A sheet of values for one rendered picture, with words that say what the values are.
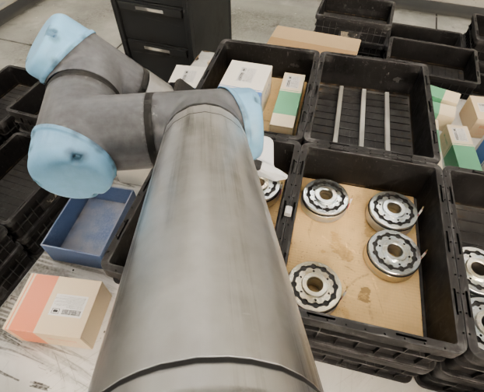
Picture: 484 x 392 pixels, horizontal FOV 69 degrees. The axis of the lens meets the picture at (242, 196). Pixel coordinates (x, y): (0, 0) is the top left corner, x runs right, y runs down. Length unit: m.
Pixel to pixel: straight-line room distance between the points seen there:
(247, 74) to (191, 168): 0.86
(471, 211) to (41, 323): 0.95
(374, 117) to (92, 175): 0.89
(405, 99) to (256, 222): 1.07
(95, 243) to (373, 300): 0.67
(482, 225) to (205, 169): 0.82
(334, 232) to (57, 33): 0.62
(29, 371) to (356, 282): 0.68
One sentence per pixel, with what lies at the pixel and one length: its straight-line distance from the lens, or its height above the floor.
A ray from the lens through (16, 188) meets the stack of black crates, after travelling 1.70.
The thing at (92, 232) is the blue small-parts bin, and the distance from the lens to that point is 1.00.
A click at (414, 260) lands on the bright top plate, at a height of 0.86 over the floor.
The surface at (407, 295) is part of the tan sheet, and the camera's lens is 0.78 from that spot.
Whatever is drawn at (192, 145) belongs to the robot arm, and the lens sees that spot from 0.22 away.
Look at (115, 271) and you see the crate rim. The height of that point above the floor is 0.93.
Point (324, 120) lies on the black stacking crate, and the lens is 1.05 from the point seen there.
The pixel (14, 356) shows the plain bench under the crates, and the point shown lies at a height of 0.70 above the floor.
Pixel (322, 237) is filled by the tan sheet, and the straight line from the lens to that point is 0.79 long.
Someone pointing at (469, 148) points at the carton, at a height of 0.76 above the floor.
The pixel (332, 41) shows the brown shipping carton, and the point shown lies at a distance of 1.36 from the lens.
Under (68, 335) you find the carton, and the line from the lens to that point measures 0.81.
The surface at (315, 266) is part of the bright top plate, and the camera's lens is 0.72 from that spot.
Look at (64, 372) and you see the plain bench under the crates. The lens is 0.88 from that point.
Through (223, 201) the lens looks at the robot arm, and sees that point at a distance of 0.16.
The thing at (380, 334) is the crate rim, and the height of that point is 0.93.
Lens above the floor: 1.48
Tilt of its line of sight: 52 degrees down
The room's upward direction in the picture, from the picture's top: straight up
